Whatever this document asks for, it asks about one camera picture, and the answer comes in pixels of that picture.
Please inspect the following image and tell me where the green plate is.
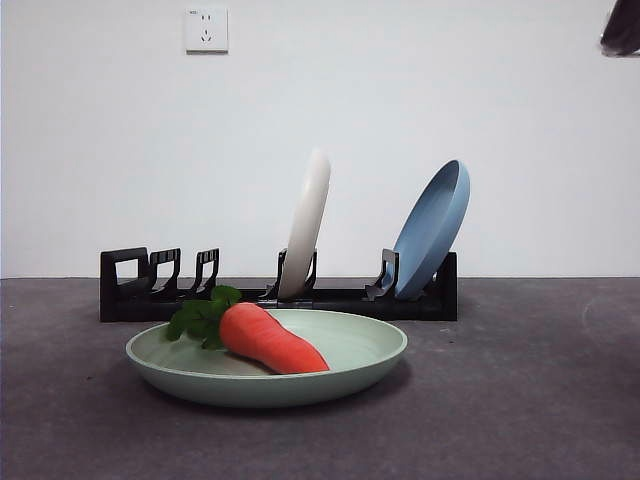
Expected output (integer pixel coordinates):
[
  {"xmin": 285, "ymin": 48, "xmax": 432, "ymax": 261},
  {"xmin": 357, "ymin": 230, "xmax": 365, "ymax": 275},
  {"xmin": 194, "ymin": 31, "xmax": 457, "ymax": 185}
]
[{"xmin": 124, "ymin": 308, "xmax": 409, "ymax": 409}]

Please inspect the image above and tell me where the orange carrot with green leaves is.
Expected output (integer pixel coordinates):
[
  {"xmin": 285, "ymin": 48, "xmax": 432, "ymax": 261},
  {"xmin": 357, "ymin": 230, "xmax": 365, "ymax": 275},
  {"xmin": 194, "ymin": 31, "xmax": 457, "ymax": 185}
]
[{"xmin": 166, "ymin": 284, "xmax": 331, "ymax": 375}]

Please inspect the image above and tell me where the beige plate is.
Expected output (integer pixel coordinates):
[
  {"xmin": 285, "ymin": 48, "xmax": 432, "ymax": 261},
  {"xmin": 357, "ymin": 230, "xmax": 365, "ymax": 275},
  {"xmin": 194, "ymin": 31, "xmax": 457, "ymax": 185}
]
[{"xmin": 277, "ymin": 148, "xmax": 332, "ymax": 300}]

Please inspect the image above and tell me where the blue plate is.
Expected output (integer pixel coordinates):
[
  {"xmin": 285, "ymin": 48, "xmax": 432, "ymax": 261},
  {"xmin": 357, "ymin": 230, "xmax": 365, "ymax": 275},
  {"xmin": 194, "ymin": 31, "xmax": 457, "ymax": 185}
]
[{"xmin": 392, "ymin": 159, "xmax": 471, "ymax": 301}]

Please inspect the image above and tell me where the black plate rack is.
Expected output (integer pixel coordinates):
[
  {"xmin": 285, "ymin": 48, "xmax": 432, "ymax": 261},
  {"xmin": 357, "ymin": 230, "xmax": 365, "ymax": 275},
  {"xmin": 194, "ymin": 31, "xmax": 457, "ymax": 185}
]
[{"xmin": 99, "ymin": 247, "xmax": 459, "ymax": 323}]

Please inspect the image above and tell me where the white wall socket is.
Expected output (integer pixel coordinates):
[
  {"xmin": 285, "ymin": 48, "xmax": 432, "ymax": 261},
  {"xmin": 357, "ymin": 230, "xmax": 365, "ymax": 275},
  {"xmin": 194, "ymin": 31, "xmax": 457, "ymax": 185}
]
[{"xmin": 185, "ymin": 6, "xmax": 230, "ymax": 55}]

